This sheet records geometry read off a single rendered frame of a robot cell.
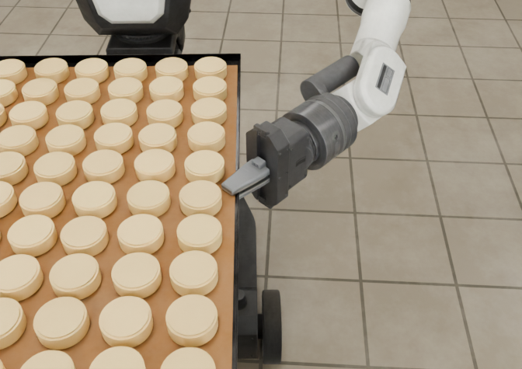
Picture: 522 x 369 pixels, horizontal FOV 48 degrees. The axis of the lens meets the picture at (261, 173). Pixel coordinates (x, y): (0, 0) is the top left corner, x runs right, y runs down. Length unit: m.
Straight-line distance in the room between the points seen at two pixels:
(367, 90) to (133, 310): 0.43
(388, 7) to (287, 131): 0.30
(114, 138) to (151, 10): 0.38
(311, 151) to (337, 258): 1.22
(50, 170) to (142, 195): 0.13
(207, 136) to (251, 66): 2.08
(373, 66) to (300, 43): 2.21
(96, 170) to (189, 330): 0.26
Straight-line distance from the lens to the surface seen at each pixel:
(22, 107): 0.88
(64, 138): 0.81
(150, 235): 0.65
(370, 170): 2.28
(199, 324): 0.57
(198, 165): 0.73
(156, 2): 1.10
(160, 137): 0.78
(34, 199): 0.73
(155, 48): 1.18
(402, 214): 2.13
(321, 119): 0.77
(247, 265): 1.71
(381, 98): 0.83
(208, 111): 0.82
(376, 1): 0.96
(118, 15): 1.13
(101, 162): 0.75
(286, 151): 0.72
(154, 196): 0.69
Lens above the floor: 1.49
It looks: 42 degrees down
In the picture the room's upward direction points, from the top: straight up
